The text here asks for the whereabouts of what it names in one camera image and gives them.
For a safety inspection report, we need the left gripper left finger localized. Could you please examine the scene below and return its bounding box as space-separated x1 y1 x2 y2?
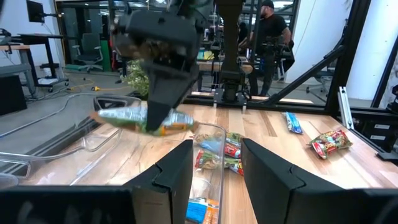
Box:
126 139 194 224

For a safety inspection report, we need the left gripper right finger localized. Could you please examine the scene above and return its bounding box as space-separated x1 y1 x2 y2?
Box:
241 138 351 224

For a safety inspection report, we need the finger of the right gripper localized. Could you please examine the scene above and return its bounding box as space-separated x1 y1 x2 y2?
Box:
143 62 200 131

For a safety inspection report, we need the red green granola bar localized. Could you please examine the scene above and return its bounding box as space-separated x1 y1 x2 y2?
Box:
309 136 346 160
195 132 247 160
313 129 354 150
194 149 246 177

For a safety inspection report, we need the blue granola bar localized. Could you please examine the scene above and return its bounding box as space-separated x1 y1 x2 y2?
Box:
282 111 304 135

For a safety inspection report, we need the green potted plant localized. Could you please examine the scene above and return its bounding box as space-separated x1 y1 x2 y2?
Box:
120 58 150 98

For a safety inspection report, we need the wooden workbench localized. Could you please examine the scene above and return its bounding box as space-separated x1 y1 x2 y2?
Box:
195 58 254 75

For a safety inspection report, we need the green board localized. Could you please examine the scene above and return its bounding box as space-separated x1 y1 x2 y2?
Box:
99 40 112 71

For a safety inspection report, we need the grey office chair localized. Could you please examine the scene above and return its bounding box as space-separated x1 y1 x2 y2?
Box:
72 32 104 73
306 70 332 94

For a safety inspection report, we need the person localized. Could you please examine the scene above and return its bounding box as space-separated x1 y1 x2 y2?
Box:
248 0 295 97

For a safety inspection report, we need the black desk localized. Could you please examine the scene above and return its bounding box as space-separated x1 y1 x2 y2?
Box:
17 32 71 93

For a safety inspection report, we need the black monitor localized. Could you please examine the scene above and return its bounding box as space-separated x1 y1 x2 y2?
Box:
25 0 47 24

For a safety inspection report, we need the wooden top desk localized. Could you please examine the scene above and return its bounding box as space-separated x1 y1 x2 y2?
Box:
0 43 35 94

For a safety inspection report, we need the black box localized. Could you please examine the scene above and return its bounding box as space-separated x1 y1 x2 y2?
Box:
0 74 28 116

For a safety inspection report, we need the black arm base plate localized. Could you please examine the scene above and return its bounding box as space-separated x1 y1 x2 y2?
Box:
213 91 249 109

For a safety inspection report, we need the yellow floor cable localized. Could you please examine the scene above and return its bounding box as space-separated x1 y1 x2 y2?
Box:
67 79 125 93

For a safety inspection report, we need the grey floor cable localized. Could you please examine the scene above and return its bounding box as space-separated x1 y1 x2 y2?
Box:
0 92 98 138

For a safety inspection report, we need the silver aluminium bracket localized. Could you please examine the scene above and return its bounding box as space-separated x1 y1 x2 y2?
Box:
338 86 355 130

